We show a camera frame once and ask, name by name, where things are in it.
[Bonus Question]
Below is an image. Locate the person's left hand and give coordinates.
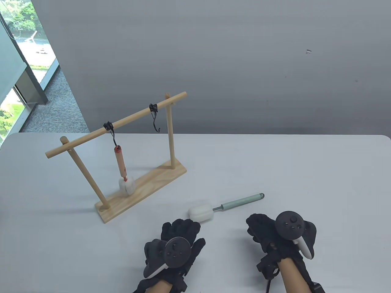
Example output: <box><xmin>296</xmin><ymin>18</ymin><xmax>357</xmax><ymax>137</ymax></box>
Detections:
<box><xmin>144</xmin><ymin>219</ymin><xmax>206</xmax><ymax>284</ymax></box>

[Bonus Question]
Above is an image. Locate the person's right hand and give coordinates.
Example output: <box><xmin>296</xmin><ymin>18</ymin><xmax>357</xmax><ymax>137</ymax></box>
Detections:
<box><xmin>246</xmin><ymin>213</ymin><xmax>303</xmax><ymax>260</ymax></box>

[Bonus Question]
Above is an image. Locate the green handled cup brush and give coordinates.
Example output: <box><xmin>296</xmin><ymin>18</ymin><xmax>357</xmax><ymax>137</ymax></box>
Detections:
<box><xmin>188</xmin><ymin>193</ymin><xmax>265</xmax><ymax>222</ymax></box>

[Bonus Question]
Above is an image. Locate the orange handled cup brush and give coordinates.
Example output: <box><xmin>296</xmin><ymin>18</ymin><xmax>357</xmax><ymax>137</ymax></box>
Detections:
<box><xmin>114</xmin><ymin>146</ymin><xmax>136</xmax><ymax>196</ymax></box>

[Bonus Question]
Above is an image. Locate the black s-hook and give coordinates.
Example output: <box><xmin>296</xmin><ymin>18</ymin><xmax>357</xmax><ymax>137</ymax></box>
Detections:
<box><xmin>149</xmin><ymin>103</ymin><xmax>161</xmax><ymax>133</ymax></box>
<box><xmin>103</xmin><ymin>121</ymin><xmax>120</xmax><ymax>148</ymax></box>

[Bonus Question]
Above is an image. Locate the person's left forearm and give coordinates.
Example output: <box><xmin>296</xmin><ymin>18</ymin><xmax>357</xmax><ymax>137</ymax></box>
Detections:
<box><xmin>149</xmin><ymin>279</ymin><xmax>172</xmax><ymax>293</ymax></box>

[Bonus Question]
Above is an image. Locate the person's right forearm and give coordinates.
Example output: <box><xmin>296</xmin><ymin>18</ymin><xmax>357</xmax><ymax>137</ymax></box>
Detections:
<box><xmin>280</xmin><ymin>256</ymin><xmax>309</xmax><ymax>293</ymax></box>

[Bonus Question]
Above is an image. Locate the black and white hand controller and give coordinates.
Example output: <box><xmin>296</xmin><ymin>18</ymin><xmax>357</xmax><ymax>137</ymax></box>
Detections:
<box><xmin>144</xmin><ymin>237</ymin><xmax>193</xmax><ymax>279</ymax></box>
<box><xmin>275</xmin><ymin>211</ymin><xmax>317</xmax><ymax>260</ymax></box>

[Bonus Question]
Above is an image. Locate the wooden hanging rack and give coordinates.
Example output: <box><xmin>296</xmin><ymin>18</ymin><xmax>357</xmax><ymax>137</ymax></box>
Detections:
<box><xmin>45</xmin><ymin>91</ymin><xmax>187</xmax><ymax>224</ymax></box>

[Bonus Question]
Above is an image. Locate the grey window pillar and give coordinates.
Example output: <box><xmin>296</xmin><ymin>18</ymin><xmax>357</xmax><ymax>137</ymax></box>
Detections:
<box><xmin>15</xmin><ymin>65</ymin><xmax>49</xmax><ymax>106</ymax></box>

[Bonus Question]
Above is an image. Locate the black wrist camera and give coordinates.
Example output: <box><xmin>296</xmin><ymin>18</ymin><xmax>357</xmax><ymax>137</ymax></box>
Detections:
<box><xmin>256</xmin><ymin>251</ymin><xmax>282</xmax><ymax>279</ymax></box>

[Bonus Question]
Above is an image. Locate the black arm strap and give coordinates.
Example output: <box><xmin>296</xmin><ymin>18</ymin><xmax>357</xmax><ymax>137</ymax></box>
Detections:
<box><xmin>305</xmin><ymin>276</ymin><xmax>326</xmax><ymax>293</ymax></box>

